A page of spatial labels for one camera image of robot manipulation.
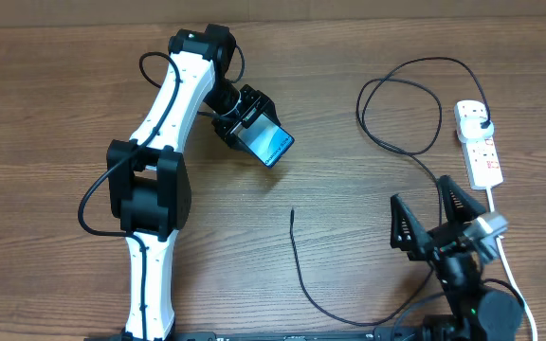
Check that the blue-screen smartphone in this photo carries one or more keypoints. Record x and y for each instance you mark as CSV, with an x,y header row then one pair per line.
x,y
266,140

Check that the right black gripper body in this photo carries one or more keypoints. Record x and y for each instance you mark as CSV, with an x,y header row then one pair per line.
x,y
445,237

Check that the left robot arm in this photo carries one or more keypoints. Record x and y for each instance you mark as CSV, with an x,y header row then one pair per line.
x,y
149,186

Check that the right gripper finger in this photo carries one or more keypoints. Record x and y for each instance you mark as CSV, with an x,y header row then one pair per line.
x,y
407,233
459,206

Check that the white power strip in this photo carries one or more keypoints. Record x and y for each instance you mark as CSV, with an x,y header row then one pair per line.
x,y
480,157

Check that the white USB wall charger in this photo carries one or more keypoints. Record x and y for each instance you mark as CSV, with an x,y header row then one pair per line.
x,y
471,129

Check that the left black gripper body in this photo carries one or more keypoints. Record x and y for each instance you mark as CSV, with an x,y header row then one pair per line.
x,y
242,105

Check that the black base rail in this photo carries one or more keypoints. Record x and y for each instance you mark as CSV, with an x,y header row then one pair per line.
x,y
377,334

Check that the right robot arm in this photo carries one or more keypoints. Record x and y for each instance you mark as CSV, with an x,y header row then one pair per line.
x,y
481,308

